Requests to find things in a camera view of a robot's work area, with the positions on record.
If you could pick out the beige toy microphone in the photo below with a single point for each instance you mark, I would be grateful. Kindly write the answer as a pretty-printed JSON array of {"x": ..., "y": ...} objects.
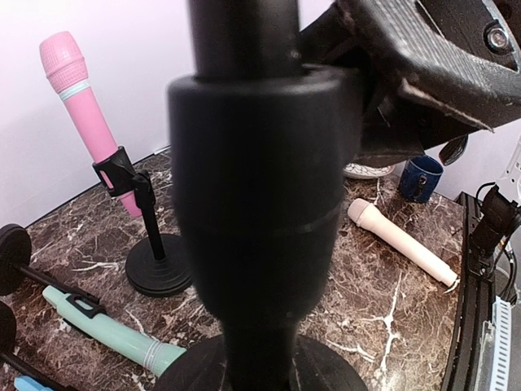
[{"x": 368, "y": 217}]

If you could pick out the dark blue mug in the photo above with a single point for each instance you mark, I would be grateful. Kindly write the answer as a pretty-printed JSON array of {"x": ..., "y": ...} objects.
[{"x": 419, "y": 178}]

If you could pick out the white floral plate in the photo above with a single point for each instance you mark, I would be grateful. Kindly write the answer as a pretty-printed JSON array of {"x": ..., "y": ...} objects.
[{"x": 364, "y": 172}]

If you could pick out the pink toy microphone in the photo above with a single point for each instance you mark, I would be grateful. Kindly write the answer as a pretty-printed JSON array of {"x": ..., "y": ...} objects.
[{"x": 66, "y": 71}]

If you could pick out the black aluminium rail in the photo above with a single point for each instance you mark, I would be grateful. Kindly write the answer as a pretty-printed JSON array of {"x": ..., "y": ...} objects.
[{"x": 474, "y": 308}]

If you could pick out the blue toy microphone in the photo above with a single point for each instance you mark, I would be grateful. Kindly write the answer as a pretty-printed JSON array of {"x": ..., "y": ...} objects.
[{"x": 26, "y": 383}]

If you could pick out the black stand with green microphone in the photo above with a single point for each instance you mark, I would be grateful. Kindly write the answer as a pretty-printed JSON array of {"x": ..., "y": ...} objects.
[{"x": 16, "y": 252}]

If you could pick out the black stand with orange microphone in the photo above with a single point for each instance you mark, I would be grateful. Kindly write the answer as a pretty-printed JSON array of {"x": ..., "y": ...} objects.
[{"x": 259, "y": 140}]

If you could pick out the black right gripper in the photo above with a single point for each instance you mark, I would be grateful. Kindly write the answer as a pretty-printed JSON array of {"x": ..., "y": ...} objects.
[{"x": 459, "y": 57}]

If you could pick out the black stand with pink microphone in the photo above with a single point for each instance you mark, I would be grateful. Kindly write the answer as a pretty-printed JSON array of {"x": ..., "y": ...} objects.
[{"x": 157, "y": 265}]

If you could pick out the mint green toy microphone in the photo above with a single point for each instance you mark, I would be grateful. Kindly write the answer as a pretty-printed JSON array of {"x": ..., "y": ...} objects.
[{"x": 154, "y": 355}]

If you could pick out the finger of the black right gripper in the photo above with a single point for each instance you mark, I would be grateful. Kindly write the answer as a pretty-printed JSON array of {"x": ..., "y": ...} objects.
[{"x": 391, "y": 127}]

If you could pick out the white slotted cable duct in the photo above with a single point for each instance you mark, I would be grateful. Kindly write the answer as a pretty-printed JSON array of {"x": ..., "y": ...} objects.
[{"x": 495, "y": 345}]

